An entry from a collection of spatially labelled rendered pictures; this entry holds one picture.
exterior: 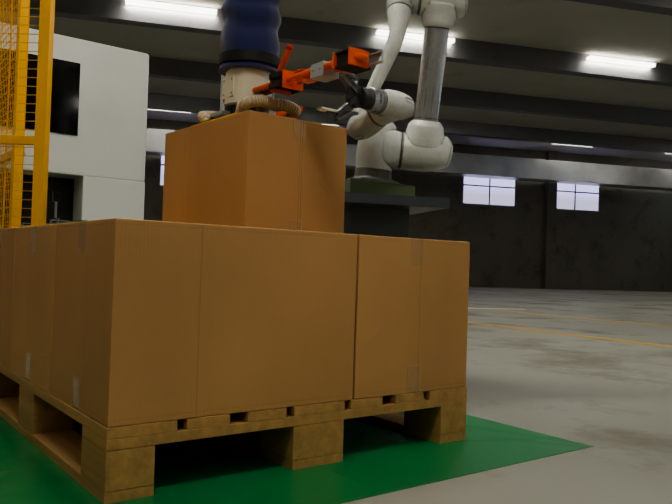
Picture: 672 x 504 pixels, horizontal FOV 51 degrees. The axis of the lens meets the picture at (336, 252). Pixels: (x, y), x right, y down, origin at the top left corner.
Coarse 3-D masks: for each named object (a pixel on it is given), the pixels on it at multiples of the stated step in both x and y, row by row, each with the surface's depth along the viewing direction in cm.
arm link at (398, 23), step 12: (396, 12) 277; (408, 12) 279; (396, 24) 275; (396, 36) 274; (384, 48) 275; (396, 48) 274; (384, 60) 274; (384, 72) 275; (372, 84) 275; (360, 108) 269; (360, 120) 267; (348, 132) 275; (360, 132) 270; (372, 132) 269
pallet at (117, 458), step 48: (0, 384) 219; (48, 432) 177; (96, 432) 137; (144, 432) 137; (192, 432) 143; (240, 432) 150; (288, 432) 160; (336, 432) 166; (432, 432) 189; (96, 480) 136; (144, 480) 137
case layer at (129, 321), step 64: (0, 256) 211; (64, 256) 159; (128, 256) 135; (192, 256) 143; (256, 256) 152; (320, 256) 163; (384, 256) 175; (448, 256) 189; (0, 320) 207; (64, 320) 157; (128, 320) 135; (192, 320) 143; (256, 320) 153; (320, 320) 163; (384, 320) 175; (448, 320) 189; (64, 384) 155; (128, 384) 135; (192, 384) 143; (256, 384) 153; (320, 384) 163; (384, 384) 175; (448, 384) 189
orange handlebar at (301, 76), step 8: (360, 56) 201; (328, 64) 211; (296, 72) 226; (304, 72) 221; (288, 80) 229; (296, 80) 226; (304, 80) 225; (312, 80) 225; (256, 88) 244; (264, 88) 240; (280, 112) 283
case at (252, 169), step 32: (192, 128) 248; (224, 128) 230; (256, 128) 220; (288, 128) 228; (320, 128) 236; (192, 160) 247; (224, 160) 229; (256, 160) 221; (288, 160) 228; (320, 160) 236; (192, 192) 246; (224, 192) 229; (256, 192) 221; (288, 192) 228; (320, 192) 237; (224, 224) 228; (256, 224) 221; (288, 224) 228; (320, 224) 237
